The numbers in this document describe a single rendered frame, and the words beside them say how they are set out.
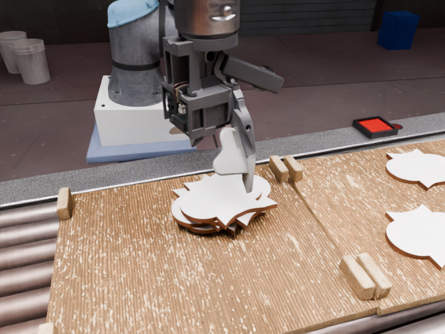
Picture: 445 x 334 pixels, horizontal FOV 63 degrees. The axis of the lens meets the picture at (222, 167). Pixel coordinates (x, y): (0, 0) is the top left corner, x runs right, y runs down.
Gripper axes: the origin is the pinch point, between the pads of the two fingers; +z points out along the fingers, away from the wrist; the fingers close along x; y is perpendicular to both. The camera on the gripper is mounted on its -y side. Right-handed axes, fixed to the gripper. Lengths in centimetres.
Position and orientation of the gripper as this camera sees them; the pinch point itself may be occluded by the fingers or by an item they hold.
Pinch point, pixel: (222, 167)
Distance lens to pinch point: 55.2
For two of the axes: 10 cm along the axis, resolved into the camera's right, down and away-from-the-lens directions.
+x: 5.7, 4.6, -6.8
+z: 0.0, 8.3, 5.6
